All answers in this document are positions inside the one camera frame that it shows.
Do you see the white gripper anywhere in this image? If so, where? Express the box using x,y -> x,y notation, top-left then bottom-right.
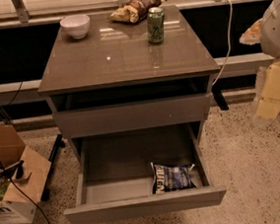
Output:
250,60 -> 280,126

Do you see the blue chip bag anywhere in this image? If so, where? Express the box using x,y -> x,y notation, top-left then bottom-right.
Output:
151,162 -> 195,193

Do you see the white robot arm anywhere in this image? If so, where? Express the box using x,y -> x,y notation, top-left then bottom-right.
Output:
239,0 -> 280,126

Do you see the grey drawer cabinet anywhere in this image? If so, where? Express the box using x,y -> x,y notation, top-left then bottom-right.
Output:
38,6 -> 219,154

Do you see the brown chip bag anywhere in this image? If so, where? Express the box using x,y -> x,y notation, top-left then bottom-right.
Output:
108,0 -> 167,24

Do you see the open grey middle drawer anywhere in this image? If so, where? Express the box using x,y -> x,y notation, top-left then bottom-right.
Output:
64,123 -> 226,224

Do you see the closed grey top drawer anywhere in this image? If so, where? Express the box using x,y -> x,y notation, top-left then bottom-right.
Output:
53,95 -> 211,138

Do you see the green soda can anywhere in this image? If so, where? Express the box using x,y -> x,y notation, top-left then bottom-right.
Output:
147,7 -> 165,44

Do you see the white bowl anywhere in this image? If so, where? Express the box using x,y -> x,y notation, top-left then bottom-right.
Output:
60,14 -> 91,38

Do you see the black metal bar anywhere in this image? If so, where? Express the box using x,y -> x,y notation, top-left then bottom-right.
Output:
41,134 -> 65,201

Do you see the cardboard box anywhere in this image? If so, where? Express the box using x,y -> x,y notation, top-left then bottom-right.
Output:
0,125 -> 51,224

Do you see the white cable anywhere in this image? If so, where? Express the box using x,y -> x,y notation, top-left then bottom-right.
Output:
203,0 -> 241,87

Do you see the black cable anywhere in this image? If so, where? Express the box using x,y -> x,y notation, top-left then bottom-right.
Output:
0,125 -> 60,224

